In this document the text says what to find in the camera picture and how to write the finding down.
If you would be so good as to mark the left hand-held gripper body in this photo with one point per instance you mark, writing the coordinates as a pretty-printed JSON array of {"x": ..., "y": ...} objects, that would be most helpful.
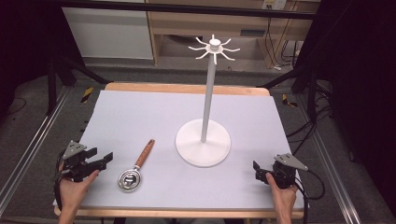
[{"x": 76, "y": 165}]

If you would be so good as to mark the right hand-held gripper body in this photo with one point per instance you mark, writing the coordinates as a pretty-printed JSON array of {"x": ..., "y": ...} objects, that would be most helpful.
[{"x": 285, "y": 175}]

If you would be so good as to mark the white hook rack stand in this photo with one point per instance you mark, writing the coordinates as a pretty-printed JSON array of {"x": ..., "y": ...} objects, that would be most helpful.
[{"x": 203, "y": 146}]

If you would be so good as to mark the person's right hand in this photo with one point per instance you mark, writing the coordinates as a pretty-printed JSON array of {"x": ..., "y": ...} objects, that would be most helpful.
[{"x": 285, "y": 199}]

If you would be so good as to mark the person's left hand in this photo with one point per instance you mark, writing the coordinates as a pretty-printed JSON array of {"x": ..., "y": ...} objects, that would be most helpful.
[{"x": 72, "y": 191}]

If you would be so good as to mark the yellow black floor tape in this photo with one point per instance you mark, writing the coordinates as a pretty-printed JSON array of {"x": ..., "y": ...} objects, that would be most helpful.
[
  {"x": 289, "y": 101},
  {"x": 87, "y": 94}
]

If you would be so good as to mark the white table mat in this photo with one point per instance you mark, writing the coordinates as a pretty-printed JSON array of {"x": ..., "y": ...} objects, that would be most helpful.
[{"x": 162, "y": 124}]

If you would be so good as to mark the black metal stand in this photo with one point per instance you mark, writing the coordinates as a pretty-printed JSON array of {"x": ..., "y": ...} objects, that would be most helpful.
[
  {"x": 311, "y": 90},
  {"x": 51, "y": 84}
]

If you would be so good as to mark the wooden table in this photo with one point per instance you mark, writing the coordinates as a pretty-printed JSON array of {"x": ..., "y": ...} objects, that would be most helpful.
[{"x": 186, "y": 88}]

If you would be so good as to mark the black curtain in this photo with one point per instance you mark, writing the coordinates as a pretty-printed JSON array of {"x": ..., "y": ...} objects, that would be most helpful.
[{"x": 361, "y": 93}]

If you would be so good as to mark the white cabinet panel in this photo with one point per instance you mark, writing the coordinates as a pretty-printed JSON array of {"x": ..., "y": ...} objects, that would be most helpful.
[{"x": 109, "y": 32}]

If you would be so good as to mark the white power strip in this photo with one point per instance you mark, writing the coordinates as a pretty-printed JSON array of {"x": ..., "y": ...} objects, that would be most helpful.
[{"x": 274, "y": 4}]

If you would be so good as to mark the aluminium floor rail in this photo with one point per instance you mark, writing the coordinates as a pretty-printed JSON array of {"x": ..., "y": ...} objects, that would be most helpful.
[
  {"x": 334, "y": 174},
  {"x": 34, "y": 140}
]

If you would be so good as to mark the black horizontal frame bar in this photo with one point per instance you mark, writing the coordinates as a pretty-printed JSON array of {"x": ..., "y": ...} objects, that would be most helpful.
[{"x": 186, "y": 8}]

